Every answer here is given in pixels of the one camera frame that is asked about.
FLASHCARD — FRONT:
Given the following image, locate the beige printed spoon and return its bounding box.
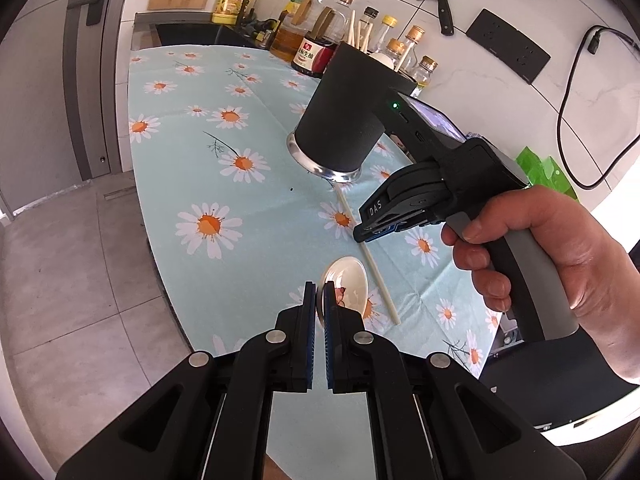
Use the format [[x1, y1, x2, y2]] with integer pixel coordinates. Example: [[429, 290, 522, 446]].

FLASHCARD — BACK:
[[318, 256, 369, 321]]

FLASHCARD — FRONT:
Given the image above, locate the green plastic bag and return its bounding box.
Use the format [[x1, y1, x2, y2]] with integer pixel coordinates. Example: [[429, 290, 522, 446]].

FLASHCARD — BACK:
[[516, 146, 581, 204]]

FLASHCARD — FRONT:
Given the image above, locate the black sink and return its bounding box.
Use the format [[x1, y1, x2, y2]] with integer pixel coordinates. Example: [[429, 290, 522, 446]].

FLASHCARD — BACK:
[[154, 19, 281, 52]]

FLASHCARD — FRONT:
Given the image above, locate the black power cable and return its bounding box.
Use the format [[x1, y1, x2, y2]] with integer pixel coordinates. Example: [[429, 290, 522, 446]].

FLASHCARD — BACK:
[[556, 25, 640, 191]]

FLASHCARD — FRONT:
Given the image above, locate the person's right hand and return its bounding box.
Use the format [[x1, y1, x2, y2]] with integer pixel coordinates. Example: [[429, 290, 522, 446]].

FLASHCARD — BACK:
[[441, 185, 640, 387]]

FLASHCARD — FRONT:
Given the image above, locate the grey door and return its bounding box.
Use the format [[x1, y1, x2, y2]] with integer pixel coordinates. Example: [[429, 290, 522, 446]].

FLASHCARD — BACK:
[[0, 0, 137, 183]]

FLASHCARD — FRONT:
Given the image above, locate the dark soy sauce bottle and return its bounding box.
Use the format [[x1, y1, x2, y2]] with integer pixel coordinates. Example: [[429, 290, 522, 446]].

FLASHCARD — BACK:
[[291, 34, 337, 78]]

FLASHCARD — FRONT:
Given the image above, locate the row of clear glass bottles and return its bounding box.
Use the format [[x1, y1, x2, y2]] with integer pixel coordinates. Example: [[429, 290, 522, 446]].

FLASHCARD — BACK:
[[310, 0, 439, 99]]

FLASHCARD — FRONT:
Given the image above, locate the amber oil bottle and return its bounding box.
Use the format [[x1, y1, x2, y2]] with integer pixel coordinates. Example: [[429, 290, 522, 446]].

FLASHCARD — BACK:
[[270, 0, 316, 58]]

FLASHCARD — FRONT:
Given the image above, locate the daisy printed tablecloth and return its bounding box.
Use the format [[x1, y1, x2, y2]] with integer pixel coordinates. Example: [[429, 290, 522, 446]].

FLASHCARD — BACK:
[[127, 45, 501, 480]]

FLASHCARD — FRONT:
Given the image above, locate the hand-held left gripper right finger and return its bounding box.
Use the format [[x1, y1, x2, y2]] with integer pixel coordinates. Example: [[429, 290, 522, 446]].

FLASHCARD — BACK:
[[323, 281, 588, 480]]

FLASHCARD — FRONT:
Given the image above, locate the black cylindrical utensil holder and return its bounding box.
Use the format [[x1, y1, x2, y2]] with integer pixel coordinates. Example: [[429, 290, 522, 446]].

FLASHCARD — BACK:
[[286, 42, 418, 184]]

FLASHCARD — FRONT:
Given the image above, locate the black wall socket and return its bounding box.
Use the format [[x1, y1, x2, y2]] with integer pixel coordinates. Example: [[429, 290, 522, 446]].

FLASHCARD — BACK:
[[466, 8, 552, 85]]

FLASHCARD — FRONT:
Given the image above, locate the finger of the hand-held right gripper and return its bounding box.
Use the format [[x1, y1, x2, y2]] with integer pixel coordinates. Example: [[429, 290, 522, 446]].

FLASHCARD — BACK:
[[359, 161, 447, 227], [353, 214, 434, 244]]

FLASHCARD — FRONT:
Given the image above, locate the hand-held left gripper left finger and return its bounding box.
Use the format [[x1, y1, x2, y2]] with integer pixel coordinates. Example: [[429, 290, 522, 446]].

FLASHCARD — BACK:
[[55, 281, 318, 480]]

